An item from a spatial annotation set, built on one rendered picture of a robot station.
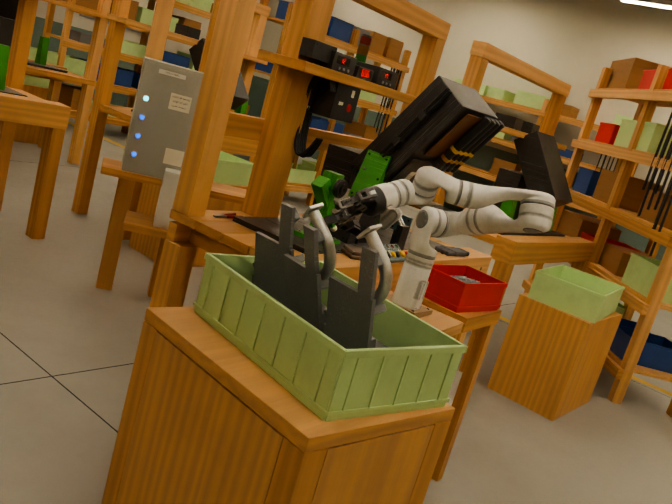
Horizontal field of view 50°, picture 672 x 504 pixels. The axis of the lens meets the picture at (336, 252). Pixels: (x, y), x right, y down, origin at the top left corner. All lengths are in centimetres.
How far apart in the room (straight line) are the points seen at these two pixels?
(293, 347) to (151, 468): 56
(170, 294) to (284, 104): 88
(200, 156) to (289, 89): 50
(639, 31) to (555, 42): 129
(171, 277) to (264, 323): 108
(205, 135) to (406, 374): 132
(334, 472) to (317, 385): 19
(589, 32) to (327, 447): 1121
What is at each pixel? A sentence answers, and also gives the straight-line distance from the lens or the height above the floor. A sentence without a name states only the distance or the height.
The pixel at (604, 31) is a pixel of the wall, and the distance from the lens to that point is 1235.
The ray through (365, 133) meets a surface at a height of 102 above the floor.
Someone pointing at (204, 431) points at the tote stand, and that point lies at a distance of 179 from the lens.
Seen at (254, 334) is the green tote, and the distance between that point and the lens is 179.
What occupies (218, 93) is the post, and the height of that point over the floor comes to 134.
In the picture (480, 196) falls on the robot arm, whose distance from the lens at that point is 196.
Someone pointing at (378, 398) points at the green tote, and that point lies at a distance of 168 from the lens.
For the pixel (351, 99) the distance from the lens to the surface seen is 310.
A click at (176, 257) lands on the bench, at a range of 276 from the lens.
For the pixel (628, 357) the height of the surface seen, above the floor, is 33.
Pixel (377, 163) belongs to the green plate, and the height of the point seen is 123.
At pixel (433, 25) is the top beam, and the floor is 189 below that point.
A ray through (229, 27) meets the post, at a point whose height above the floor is 157.
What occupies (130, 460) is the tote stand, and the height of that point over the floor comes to 38.
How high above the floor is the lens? 148
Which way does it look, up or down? 12 degrees down
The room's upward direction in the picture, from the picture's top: 16 degrees clockwise
